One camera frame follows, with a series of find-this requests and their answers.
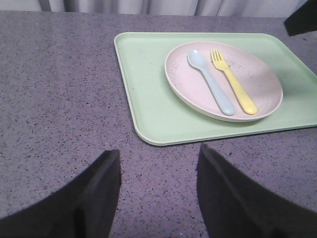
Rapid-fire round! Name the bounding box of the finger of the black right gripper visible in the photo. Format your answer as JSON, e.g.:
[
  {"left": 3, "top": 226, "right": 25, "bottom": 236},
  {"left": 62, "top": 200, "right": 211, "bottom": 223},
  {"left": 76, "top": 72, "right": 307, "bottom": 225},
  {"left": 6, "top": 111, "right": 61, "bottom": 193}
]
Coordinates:
[{"left": 284, "top": 0, "right": 317, "bottom": 36}]

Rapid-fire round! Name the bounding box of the yellow plastic fork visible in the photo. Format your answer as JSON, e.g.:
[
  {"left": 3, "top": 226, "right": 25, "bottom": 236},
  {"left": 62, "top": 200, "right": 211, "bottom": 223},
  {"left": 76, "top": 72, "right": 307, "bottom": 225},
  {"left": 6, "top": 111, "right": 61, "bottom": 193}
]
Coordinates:
[{"left": 211, "top": 50, "right": 258, "bottom": 115}]

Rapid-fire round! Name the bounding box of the pale pink round plate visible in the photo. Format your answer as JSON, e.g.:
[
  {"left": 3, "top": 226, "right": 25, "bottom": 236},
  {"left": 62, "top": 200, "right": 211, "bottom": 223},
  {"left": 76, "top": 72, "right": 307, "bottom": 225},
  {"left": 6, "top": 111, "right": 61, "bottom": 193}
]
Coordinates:
[{"left": 164, "top": 41, "right": 283, "bottom": 122}]

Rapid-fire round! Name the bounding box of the light blue plastic spoon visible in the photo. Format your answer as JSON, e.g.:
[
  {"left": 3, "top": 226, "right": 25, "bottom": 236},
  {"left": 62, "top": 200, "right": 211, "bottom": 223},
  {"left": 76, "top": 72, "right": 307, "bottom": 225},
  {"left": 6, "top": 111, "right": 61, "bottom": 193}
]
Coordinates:
[{"left": 187, "top": 49, "right": 235, "bottom": 116}]

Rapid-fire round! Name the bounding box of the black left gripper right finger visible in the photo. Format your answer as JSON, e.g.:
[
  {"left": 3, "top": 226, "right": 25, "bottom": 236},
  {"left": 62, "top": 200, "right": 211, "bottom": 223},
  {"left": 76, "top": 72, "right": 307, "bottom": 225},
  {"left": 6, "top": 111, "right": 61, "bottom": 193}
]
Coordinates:
[{"left": 197, "top": 144, "right": 317, "bottom": 238}]

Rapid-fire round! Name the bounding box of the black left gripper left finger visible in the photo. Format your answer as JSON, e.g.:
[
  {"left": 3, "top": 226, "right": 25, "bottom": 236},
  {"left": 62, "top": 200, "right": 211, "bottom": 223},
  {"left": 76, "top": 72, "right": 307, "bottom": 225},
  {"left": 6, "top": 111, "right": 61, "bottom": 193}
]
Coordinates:
[{"left": 0, "top": 150, "right": 121, "bottom": 238}]

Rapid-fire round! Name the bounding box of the grey pleated curtain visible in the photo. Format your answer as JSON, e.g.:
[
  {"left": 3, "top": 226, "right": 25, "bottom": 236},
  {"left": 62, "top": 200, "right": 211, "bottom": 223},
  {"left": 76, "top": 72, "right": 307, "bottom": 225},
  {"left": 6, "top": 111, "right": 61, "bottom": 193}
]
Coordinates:
[{"left": 0, "top": 0, "right": 305, "bottom": 17}]

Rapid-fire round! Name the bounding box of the light green plastic tray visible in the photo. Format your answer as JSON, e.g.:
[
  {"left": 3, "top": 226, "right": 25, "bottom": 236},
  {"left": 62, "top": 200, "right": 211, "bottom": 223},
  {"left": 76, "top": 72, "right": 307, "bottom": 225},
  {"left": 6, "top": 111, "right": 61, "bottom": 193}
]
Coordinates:
[{"left": 114, "top": 32, "right": 317, "bottom": 146}]

